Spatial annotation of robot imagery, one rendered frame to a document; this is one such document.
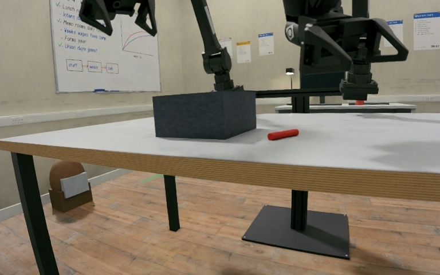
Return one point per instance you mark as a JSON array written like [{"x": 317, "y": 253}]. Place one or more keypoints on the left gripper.
[{"x": 328, "y": 46}]

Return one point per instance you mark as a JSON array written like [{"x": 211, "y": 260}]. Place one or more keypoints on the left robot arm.
[{"x": 327, "y": 10}]

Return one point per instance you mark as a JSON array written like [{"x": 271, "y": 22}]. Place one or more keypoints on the red peg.
[{"x": 283, "y": 134}]

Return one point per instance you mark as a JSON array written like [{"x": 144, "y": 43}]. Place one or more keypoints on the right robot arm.
[{"x": 219, "y": 64}]

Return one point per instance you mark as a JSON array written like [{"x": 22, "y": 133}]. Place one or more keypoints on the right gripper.
[{"x": 106, "y": 10}]

